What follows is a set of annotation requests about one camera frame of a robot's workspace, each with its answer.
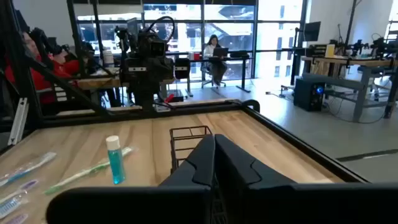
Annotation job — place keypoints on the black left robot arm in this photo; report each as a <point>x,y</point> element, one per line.
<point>146,98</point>

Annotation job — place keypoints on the red cup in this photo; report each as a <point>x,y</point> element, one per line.
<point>196,56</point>

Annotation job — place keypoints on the white aluminium extrusion bar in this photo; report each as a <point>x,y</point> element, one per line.
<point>18,121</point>

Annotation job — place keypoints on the black workbench robot arm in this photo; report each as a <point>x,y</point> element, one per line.
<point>381,45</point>

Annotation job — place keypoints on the blue toothbrush in clear wrap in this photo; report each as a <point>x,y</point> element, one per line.
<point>31,166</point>

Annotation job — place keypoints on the green toothbrush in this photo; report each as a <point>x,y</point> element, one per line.
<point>81,174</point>

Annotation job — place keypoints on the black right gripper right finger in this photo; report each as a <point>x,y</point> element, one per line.
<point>264,199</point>

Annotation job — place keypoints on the black aluminium table frame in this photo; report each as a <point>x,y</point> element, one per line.
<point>295,139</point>

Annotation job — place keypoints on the wooden workbench grey legs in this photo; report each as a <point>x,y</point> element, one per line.
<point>362,93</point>

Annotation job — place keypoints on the purple toothbrush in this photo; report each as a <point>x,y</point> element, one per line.
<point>17,219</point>
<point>29,185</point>

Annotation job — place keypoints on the black computer monitor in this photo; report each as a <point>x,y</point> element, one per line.
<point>311,31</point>

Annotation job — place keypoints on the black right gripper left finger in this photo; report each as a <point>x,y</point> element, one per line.
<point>192,193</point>

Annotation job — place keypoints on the black computer tower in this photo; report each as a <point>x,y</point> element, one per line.
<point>306,96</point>

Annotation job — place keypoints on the black office chair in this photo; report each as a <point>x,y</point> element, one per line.
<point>182,68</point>

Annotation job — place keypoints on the blue mouthwash bottle white cap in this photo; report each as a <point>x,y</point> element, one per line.
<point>116,165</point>

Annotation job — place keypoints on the yellow box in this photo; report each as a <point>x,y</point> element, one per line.
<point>330,51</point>

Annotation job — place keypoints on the person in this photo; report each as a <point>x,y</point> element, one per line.
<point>211,49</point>
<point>46,77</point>

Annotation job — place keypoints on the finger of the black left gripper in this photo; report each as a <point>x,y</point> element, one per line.
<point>144,82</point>
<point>153,82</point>

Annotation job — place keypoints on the teal toothbrush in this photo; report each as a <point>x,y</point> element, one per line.
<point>12,205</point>

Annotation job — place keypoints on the black laptop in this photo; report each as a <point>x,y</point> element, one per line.
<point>220,52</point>

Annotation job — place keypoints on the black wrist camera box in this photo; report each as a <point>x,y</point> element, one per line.
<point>157,49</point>

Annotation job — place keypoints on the black office desk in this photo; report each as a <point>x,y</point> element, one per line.
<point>245,74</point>

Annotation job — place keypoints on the white plastic jar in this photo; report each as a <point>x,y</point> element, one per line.
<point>108,59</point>

